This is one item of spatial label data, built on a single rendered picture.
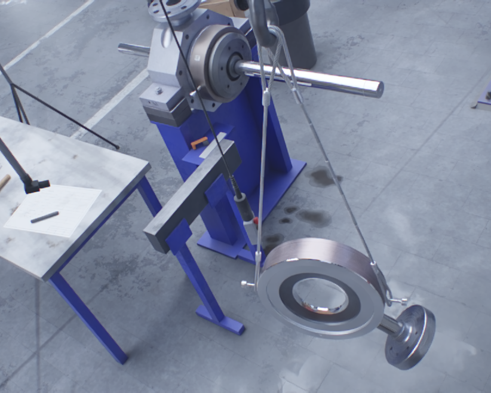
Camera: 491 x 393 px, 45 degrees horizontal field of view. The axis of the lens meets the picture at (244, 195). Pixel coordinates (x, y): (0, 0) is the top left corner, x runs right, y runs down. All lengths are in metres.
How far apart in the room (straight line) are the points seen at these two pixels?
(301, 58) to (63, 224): 2.46
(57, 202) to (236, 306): 1.10
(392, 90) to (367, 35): 0.77
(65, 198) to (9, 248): 0.35
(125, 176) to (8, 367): 1.41
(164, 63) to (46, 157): 0.87
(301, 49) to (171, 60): 1.88
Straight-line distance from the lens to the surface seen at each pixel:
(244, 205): 2.19
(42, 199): 3.12
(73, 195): 3.03
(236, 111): 3.50
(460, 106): 4.16
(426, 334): 1.83
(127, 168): 3.00
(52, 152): 3.39
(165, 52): 2.95
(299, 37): 4.58
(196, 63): 2.89
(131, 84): 5.37
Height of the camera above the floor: 2.64
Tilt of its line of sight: 43 degrees down
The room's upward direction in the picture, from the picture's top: 22 degrees counter-clockwise
